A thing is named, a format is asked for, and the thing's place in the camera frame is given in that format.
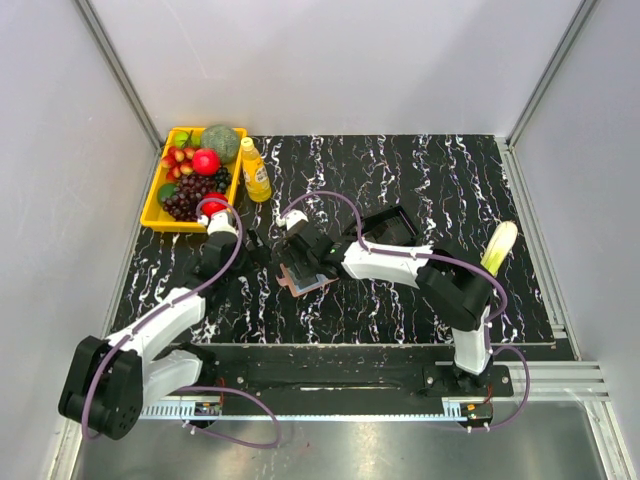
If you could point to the yellow juice bottle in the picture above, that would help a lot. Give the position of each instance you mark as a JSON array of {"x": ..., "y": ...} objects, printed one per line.
[{"x": 255, "y": 174}]

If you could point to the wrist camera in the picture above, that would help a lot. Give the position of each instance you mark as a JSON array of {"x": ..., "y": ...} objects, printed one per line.
[
  {"x": 288, "y": 220},
  {"x": 220, "y": 222}
]

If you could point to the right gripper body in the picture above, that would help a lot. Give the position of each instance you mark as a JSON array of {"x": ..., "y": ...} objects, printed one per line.
[{"x": 294, "y": 257}]

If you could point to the red pomegranate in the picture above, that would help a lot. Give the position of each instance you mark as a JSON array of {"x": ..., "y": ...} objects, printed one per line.
[
  {"x": 206, "y": 162},
  {"x": 212, "y": 205}
]

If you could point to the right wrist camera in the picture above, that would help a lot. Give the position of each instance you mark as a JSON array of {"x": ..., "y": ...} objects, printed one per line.
[{"x": 288, "y": 220}]

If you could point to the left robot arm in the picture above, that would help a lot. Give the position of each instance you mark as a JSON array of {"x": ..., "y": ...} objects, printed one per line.
[{"x": 110, "y": 381}]

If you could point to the black card box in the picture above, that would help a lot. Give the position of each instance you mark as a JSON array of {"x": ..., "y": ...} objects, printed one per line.
[{"x": 389, "y": 226}]

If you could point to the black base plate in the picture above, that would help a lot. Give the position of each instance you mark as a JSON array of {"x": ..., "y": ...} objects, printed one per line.
[{"x": 333, "y": 380}]

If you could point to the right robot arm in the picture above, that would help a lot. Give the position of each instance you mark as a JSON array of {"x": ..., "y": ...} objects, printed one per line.
[{"x": 458, "y": 292}]

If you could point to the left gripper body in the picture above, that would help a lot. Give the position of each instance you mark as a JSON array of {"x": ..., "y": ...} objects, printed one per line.
[{"x": 242, "y": 261}]

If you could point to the dark purple grape bunch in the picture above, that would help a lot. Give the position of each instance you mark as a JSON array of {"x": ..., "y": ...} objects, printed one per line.
[{"x": 189, "y": 192}]

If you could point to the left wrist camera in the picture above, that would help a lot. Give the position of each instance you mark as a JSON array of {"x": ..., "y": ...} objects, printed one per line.
[{"x": 220, "y": 222}]

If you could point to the small red fruit bunch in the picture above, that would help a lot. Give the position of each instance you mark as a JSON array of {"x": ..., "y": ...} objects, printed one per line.
[{"x": 177, "y": 163}]

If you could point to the pink leather card holder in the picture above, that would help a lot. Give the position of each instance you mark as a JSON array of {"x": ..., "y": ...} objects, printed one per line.
[{"x": 299, "y": 286}]

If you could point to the yellow plastic tray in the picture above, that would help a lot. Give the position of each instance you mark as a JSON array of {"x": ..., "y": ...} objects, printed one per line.
[{"x": 154, "y": 217}]

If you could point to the small black grape bunch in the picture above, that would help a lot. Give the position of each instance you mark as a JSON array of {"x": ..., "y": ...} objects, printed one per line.
[{"x": 222, "y": 180}]

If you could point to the red pomegranate upper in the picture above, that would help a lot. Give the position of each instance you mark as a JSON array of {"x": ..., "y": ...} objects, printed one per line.
[{"x": 206, "y": 162}]

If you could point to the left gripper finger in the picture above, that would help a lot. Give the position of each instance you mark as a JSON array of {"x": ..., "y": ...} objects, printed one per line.
[
  {"x": 261, "y": 253},
  {"x": 254, "y": 241}
]

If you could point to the red pomegranate lower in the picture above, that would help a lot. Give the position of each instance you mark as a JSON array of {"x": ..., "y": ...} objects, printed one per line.
[{"x": 212, "y": 205}]

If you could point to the green melon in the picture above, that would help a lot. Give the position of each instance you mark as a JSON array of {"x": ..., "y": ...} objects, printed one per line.
[{"x": 224, "y": 140}]

